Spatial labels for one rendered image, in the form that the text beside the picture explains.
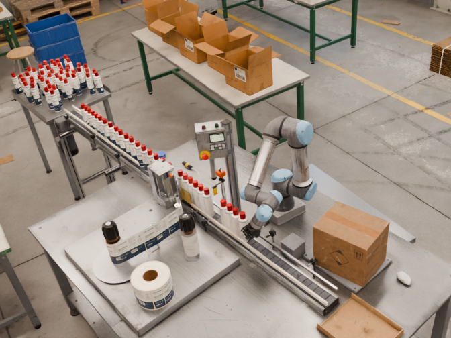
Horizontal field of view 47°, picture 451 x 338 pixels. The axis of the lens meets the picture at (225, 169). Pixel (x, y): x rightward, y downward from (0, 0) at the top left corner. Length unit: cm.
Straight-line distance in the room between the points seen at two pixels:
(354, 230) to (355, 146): 261
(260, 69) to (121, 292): 240
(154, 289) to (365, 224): 109
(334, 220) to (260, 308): 58
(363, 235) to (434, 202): 205
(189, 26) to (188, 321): 343
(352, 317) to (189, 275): 86
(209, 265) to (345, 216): 77
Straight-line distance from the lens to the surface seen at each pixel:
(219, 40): 513
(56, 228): 347
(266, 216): 261
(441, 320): 319
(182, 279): 284
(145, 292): 265
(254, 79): 451
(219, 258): 291
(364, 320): 270
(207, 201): 307
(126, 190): 359
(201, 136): 283
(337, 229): 269
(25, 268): 457
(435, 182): 488
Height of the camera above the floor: 297
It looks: 37 degrees down
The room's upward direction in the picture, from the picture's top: 7 degrees counter-clockwise
